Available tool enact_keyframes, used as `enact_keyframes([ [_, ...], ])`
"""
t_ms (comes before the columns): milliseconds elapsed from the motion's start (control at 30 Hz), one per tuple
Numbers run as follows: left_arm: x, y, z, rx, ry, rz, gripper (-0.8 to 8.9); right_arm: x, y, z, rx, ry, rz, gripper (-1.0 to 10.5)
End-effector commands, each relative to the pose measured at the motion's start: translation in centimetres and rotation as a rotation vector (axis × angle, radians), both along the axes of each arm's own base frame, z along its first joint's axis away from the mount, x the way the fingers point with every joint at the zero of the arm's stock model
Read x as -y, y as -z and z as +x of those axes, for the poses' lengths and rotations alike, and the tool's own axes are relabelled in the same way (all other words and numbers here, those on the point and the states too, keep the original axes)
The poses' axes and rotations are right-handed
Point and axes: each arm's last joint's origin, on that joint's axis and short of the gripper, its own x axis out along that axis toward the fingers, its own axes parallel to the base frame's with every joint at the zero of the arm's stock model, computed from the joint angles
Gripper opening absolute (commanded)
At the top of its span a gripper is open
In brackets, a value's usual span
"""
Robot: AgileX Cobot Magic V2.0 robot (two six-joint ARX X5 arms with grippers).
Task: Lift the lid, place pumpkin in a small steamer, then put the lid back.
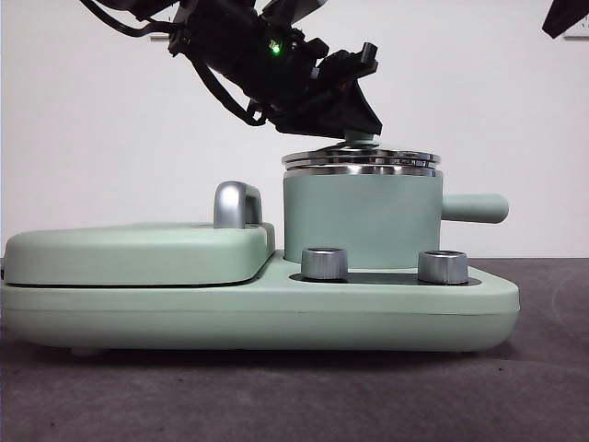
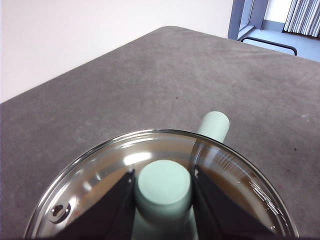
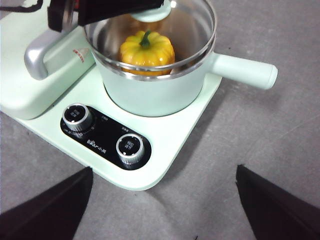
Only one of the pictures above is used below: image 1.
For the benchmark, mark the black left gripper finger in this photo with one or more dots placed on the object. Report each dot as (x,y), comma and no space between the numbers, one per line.
(308,122)
(356,115)

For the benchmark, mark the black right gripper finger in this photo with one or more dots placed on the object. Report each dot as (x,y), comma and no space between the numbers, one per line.
(568,16)

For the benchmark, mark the glass lid with green knob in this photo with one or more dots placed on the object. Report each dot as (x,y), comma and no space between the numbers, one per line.
(361,156)

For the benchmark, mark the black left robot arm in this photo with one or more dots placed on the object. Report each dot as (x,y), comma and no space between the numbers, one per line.
(216,27)

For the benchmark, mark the silver control knob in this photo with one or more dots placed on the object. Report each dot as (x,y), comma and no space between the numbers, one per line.
(442,267)
(324,264)

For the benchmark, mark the mint green breakfast machine base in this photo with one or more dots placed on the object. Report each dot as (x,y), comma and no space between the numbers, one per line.
(414,313)

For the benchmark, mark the mint green hinged griddle cover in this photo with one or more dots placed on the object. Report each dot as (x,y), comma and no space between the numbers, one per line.
(138,253)

